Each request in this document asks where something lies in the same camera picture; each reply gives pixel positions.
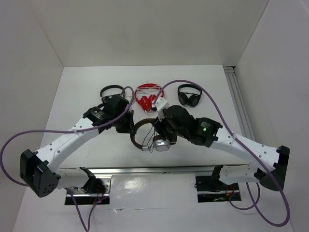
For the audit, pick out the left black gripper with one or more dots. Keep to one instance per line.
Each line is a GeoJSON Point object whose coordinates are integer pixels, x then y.
{"type": "Point", "coordinates": [130, 128]}

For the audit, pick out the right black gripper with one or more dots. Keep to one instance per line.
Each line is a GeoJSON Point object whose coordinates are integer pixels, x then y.
{"type": "Point", "coordinates": [159, 126]}

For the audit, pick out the brown silver headphones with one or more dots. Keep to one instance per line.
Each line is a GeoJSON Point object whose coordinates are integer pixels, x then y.
{"type": "Point", "coordinates": [151, 141]}

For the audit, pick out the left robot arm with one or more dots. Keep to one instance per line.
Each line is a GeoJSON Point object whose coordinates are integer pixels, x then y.
{"type": "Point", "coordinates": [41, 171]}

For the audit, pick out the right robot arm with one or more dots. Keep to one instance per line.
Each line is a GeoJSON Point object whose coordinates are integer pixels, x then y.
{"type": "Point", "coordinates": [266, 165]}

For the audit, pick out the left black headphones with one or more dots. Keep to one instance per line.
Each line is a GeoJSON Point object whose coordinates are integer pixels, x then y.
{"type": "Point", "coordinates": [109, 91]}

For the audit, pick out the black headphones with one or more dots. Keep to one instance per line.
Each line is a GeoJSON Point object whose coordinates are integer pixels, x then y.
{"type": "Point", "coordinates": [109, 91]}
{"type": "Point", "coordinates": [189, 98]}

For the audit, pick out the red headphones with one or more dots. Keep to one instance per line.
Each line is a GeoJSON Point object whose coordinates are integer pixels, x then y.
{"type": "Point", "coordinates": [145, 101]}

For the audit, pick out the right black headphones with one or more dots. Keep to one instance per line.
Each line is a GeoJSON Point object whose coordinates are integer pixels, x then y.
{"type": "Point", "coordinates": [189, 98]}

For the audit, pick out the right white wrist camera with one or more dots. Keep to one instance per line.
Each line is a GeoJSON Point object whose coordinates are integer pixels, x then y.
{"type": "Point", "coordinates": [160, 104]}

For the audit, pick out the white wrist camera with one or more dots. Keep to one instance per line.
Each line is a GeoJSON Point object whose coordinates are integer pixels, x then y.
{"type": "Point", "coordinates": [160, 104]}
{"type": "Point", "coordinates": [130, 98]}

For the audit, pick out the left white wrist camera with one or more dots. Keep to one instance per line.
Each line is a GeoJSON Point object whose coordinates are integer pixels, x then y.
{"type": "Point", "coordinates": [130, 98]}

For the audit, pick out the aluminium rail front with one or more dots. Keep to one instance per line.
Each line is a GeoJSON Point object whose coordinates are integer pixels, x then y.
{"type": "Point", "coordinates": [197, 170]}

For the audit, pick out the aluminium rail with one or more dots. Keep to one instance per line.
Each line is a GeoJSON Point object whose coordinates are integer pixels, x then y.
{"type": "Point", "coordinates": [239, 104]}
{"type": "Point", "coordinates": [197, 170]}

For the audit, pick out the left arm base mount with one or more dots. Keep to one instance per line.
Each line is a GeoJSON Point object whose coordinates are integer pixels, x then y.
{"type": "Point", "coordinates": [99, 193]}

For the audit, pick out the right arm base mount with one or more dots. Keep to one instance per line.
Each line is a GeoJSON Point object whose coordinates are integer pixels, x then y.
{"type": "Point", "coordinates": [209, 191]}

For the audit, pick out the aluminium rail right side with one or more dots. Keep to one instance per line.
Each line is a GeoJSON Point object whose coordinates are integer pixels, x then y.
{"type": "Point", "coordinates": [239, 104]}

